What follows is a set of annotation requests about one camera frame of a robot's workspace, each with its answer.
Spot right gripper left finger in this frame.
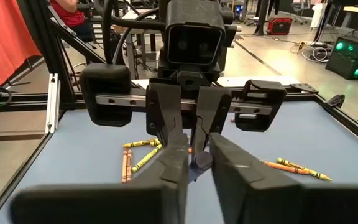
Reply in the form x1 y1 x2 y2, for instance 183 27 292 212
9 145 190 224

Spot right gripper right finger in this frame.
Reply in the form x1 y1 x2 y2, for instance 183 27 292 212
209 132 358 224

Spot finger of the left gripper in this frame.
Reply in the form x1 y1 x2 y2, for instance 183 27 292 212
191 86 232 155
145 82 188 149

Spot dark blue crayon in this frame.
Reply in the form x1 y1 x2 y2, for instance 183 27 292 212
187 151 214 184

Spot orange crayon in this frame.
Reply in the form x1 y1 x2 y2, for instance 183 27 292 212
121 149 128 184
126 149 134 183
260 159 311 175

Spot person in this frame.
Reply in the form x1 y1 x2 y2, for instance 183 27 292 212
48 0 88 28

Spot red tool case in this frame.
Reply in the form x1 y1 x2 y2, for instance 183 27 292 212
265 17 293 36

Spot red curtain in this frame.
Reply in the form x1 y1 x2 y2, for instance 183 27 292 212
0 0 42 86

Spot computer with green fans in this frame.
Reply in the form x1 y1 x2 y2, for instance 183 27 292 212
324 35 358 81

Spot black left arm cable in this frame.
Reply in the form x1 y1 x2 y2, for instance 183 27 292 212
93 0 167 66

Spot black diagonal frame brace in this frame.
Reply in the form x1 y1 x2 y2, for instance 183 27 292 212
47 4 107 65

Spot silver aluminium rail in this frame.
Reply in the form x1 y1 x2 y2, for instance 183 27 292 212
44 73 61 134

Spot black frame upright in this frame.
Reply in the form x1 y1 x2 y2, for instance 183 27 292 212
16 0 77 110

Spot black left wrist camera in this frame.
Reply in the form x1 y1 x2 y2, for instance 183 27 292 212
165 0 229 68

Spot black aluminium table frame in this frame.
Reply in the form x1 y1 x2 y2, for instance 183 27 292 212
0 74 358 224

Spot coiled floor cables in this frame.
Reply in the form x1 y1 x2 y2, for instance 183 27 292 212
289 40 331 63

